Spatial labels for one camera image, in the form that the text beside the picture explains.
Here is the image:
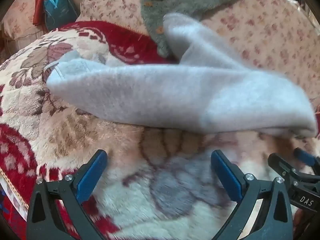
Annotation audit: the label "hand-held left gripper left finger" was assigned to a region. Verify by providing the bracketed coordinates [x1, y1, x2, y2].
[26, 149, 108, 240]

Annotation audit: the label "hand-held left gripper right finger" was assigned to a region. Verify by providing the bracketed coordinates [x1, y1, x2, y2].
[210, 149, 293, 240]

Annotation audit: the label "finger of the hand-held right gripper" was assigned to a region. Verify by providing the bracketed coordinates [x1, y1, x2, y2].
[293, 147, 320, 173]
[267, 152, 320, 188]

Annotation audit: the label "light grey fleece pants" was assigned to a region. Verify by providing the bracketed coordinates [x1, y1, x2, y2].
[46, 12, 318, 138]

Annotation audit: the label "red floral plush blanket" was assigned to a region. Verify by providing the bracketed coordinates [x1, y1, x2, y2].
[0, 21, 320, 240]

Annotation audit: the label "pink floral cushion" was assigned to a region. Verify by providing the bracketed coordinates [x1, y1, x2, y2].
[76, 0, 320, 110]

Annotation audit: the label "teal bag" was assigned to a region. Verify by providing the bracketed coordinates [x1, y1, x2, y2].
[44, 0, 78, 32]

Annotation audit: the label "floral pillow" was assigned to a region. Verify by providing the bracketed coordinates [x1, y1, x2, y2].
[1, 0, 45, 40]

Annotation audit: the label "red cloth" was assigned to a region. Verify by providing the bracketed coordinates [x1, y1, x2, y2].
[32, 0, 50, 26]

